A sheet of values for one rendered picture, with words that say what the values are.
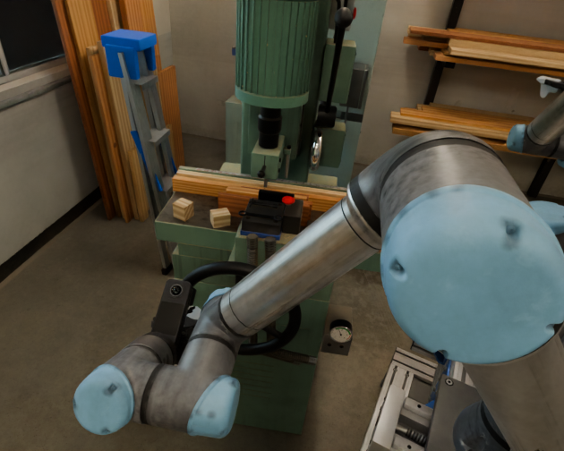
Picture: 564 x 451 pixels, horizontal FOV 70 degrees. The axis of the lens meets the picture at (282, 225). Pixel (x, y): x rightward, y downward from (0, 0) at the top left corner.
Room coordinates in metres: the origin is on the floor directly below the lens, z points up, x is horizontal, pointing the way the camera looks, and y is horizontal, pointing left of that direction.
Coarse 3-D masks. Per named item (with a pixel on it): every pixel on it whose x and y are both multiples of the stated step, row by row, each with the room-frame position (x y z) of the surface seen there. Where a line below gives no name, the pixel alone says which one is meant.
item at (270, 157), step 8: (280, 136) 1.04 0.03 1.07; (256, 144) 0.97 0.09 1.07; (280, 144) 0.99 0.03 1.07; (256, 152) 0.92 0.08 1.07; (264, 152) 0.93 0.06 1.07; (272, 152) 0.93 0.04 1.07; (280, 152) 0.95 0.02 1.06; (256, 160) 0.92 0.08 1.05; (264, 160) 0.92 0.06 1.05; (272, 160) 0.92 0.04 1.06; (280, 160) 0.93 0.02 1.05; (256, 168) 0.92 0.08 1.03; (272, 168) 0.92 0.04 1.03; (256, 176) 0.92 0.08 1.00; (264, 176) 0.92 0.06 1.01; (272, 176) 0.92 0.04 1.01
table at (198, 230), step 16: (176, 192) 0.97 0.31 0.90; (208, 208) 0.90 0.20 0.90; (160, 224) 0.82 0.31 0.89; (176, 224) 0.82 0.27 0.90; (192, 224) 0.82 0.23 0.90; (208, 224) 0.83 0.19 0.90; (176, 240) 0.82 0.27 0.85; (192, 240) 0.81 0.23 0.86; (208, 240) 0.81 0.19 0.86; (224, 240) 0.81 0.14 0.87
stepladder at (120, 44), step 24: (120, 48) 1.61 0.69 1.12; (144, 48) 1.66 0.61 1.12; (120, 72) 1.61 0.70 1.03; (144, 72) 1.74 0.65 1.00; (144, 96) 1.76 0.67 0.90; (144, 120) 1.63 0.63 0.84; (144, 144) 1.59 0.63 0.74; (168, 144) 1.79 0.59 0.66; (144, 168) 1.60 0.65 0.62; (168, 168) 1.74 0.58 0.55; (168, 192) 1.62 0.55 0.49; (168, 264) 1.61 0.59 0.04
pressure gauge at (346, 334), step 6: (330, 324) 0.75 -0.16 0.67; (336, 324) 0.73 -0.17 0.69; (342, 324) 0.73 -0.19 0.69; (348, 324) 0.74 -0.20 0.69; (330, 330) 0.72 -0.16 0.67; (336, 330) 0.72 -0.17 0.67; (342, 330) 0.72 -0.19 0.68; (348, 330) 0.72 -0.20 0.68; (330, 336) 0.72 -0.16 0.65; (336, 336) 0.72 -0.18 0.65; (342, 336) 0.72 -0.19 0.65; (348, 336) 0.72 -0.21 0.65; (342, 342) 0.72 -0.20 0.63
